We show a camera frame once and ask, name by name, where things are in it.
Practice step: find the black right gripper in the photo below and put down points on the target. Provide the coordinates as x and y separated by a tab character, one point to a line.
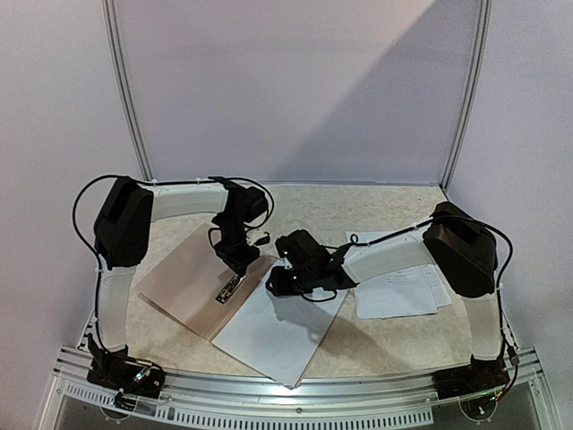
281	275

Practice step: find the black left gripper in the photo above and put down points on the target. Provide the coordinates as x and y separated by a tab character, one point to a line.
237	264

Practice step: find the brown paper folder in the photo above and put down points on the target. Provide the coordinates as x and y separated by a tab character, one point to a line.
184	285

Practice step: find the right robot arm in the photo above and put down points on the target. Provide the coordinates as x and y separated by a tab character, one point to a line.
464	249

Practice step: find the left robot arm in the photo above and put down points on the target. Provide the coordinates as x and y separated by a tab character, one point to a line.
239	207

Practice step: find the metal folder clip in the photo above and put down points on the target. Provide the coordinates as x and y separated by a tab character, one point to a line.
226	293

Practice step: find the stack of printed papers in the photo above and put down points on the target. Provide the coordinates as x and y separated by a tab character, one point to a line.
395	278

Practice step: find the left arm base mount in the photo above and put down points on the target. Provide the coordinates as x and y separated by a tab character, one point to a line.
120	372

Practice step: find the perforated white cable tray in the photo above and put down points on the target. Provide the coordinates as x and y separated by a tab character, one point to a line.
84	407

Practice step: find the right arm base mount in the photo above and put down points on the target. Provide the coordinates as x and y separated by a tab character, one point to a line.
489	377

